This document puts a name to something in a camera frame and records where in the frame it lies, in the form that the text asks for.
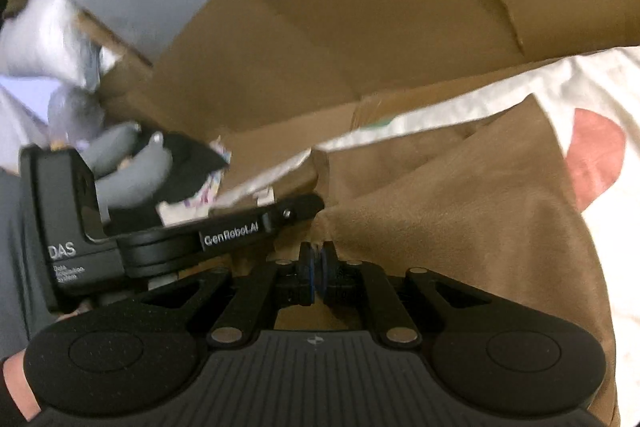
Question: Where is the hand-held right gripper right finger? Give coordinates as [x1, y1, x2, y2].
[320, 242, 501, 348]

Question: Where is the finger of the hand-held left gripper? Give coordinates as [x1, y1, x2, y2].
[272, 194, 325, 230]

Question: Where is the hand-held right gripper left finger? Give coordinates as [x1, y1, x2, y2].
[137, 243, 316, 348]

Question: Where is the brown printed t-shirt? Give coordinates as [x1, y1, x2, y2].
[219, 96, 622, 427]

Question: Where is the person's left forearm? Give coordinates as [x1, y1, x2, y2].
[0, 349, 42, 427]

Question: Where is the grey duvet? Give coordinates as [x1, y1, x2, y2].
[0, 166, 57, 359]

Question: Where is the grey neck pillow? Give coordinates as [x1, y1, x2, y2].
[84, 122, 174, 211]

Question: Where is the clear plastic bag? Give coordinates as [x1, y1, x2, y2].
[46, 86, 107, 144]

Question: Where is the black garment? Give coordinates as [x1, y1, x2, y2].
[106, 131, 232, 239]

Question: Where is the white plastic pillow bag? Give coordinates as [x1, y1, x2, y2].
[0, 0, 102, 88]

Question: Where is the flattened cardboard box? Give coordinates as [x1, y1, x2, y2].
[99, 0, 640, 158]

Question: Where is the white printed blanket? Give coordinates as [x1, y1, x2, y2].
[159, 46, 640, 427]

